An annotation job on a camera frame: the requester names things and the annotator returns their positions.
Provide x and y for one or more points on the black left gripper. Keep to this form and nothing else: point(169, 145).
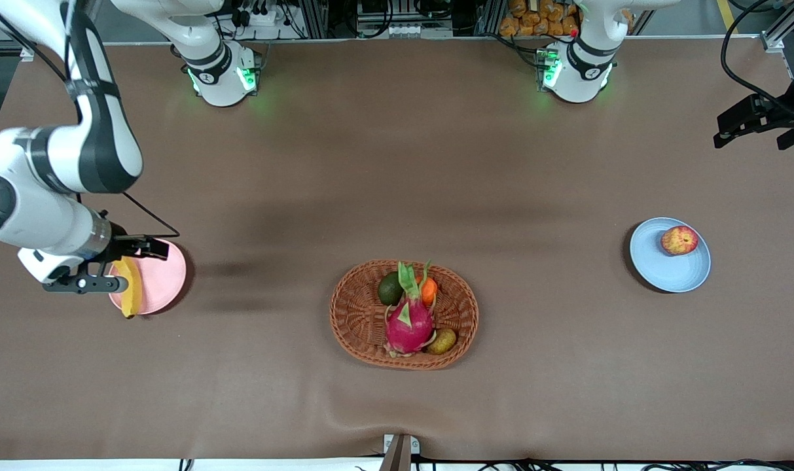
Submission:
point(780, 110)

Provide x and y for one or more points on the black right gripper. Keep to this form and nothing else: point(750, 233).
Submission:
point(122, 246)

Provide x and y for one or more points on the yellow banana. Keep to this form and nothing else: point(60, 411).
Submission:
point(133, 297)

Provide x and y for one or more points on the red yellow apple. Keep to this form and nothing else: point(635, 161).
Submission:
point(679, 240)

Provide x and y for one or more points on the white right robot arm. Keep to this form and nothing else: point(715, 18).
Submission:
point(43, 222)

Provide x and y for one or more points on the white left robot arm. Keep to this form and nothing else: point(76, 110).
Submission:
point(586, 72)

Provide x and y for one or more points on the pink round plate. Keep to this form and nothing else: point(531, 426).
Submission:
point(164, 281)

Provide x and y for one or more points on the light blue round plate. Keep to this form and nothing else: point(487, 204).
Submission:
point(665, 271)

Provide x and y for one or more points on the brown oval wicker basket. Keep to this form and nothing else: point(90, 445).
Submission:
point(357, 320)

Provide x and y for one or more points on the dark green avocado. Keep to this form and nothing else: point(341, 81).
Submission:
point(390, 290)

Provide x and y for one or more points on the orange packaged snacks heap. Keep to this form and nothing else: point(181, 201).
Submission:
point(534, 23)

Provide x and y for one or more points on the white power strip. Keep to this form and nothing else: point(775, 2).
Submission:
point(259, 16)

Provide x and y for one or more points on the brown table cover cloth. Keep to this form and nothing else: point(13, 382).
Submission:
point(396, 163)

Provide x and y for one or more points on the pink dragon fruit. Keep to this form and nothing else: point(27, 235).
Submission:
point(408, 324)

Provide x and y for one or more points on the orange carrot with green stalk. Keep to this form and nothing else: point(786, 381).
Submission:
point(429, 291)

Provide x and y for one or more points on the aluminium frame post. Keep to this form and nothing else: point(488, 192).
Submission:
point(779, 36)
point(313, 19)

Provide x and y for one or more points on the grey metal camera stand post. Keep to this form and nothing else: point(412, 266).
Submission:
point(396, 458)

